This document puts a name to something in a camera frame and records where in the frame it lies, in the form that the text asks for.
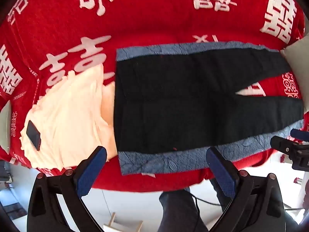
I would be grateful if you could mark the red printed blanket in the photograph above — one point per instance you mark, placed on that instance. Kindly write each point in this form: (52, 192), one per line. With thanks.
(144, 17)

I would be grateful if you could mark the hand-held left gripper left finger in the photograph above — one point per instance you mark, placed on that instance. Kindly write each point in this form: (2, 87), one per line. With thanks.
(91, 172)

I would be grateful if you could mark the white cushion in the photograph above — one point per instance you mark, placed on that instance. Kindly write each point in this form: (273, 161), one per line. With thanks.
(5, 128)

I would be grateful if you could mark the wooden frame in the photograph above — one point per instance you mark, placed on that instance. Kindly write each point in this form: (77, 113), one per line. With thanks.
(112, 221)

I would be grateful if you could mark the cream cloth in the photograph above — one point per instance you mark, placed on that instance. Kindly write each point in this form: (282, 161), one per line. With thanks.
(72, 118)

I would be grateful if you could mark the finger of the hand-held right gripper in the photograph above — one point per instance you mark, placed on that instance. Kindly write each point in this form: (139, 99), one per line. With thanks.
(299, 134)
(281, 143)

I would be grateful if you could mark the beige pillow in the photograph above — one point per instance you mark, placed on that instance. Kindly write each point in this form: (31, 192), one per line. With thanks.
(298, 55)

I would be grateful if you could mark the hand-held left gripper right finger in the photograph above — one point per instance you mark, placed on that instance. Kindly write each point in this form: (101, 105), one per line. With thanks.
(223, 174)

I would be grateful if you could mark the black smartphone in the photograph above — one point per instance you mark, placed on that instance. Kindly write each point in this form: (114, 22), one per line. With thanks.
(33, 135)

